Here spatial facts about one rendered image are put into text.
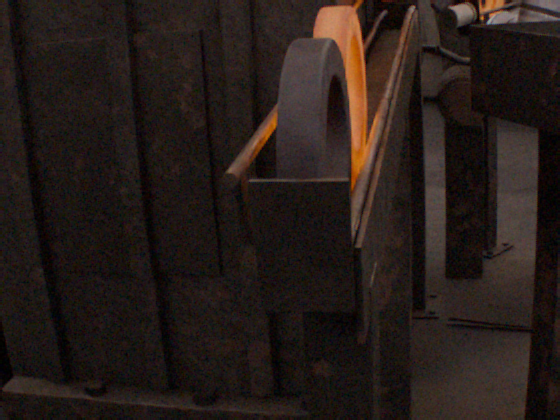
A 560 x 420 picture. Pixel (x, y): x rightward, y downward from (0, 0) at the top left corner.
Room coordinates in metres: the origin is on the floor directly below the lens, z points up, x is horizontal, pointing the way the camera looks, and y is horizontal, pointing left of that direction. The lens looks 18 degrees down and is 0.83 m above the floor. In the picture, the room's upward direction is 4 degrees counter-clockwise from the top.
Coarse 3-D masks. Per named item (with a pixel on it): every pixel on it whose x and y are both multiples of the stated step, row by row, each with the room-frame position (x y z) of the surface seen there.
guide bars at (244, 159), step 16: (384, 16) 1.75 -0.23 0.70; (272, 112) 0.76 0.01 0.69; (272, 128) 0.72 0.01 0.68; (256, 144) 0.67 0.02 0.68; (240, 160) 0.62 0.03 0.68; (224, 176) 0.60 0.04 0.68; (240, 176) 0.61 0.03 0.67; (240, 192) 0.62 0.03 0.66; (240, 208) 0.62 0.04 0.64; (240, 224) 0.62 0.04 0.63
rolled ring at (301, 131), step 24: (288, 48) 0.66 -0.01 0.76; (312, 48) 0.65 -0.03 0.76; (336, 48) 0.70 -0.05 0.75; (288, 72) 0.62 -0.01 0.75; (312, 72) 0.62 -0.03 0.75; (336, 72) 0.69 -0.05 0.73; (288, 96) 0.61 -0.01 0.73; (312, 96) 0.60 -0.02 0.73; (336, 96) 0.72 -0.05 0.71; (288, 120) 0.60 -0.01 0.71; (312, 120) 0.59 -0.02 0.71; (336, 120) 0.73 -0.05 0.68; (288, 144) 0.59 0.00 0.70; (312, 144) 0.59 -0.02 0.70; (336, 144) 0.73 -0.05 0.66; (288, 168) 0.59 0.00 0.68; (312, 168) 0.59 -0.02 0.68; (336, 168) 0.73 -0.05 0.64
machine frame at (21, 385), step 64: (0, 0) 1.37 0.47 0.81; (64, 0) 1.38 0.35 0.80; (128, 0) 1.34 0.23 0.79; (192, 0) 1.33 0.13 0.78; (256, 0) 1.31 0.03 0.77; (320, 0) 1.29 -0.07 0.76; (0, 64) 1.38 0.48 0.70; (64, 64) 1.37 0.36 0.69; (128, 64) 1.33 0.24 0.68; (192, 64) 1.32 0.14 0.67; (256, 64) 1.31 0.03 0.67; (0, 128) 1.41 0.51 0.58; (64, 128) 1.38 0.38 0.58; (128, 128) 1.33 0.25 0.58; (192, 128) 1.33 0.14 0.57; (256, 128) 1.30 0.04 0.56; (0, 192) 1.42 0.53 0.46; (64, 192) 1.38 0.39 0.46; (128, 192) 1.33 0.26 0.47; (192, 192) 1.33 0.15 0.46; (0, 256) 1.42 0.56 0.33; (64, 256) 1.39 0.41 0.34; (128, 256) 1.35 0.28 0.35; (192, 256) 1.33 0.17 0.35; (64, 320) 1.40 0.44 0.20; (128, 320) 1.37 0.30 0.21; (192, 320) 1.34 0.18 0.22; (256, 320) 1.29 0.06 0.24; (64, 384) 1.39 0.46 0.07; (128, 384) 1.37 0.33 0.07; (192, 384) 1.35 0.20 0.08; (256, 384) 1.29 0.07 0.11
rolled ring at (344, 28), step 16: (320, 16) 0.83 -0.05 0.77; (336, 16) 0.82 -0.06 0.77; (352, 16) 0.85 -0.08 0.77; (320, 32) 0.80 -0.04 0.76; (336, 32) 0.80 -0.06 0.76; (352, 32) 0.85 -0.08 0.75; (352, 48) 0.90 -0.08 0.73; (352, 64) 0.91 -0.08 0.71; (352, 80) 0.92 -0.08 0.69; (352, 96) 0.91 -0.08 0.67; (352, 112) 0.91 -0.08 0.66; (352, 128) 0.89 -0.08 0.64; (352, 144) 0.80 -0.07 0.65; (352, 160) 0.79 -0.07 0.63; (352, 176) 0.81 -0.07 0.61
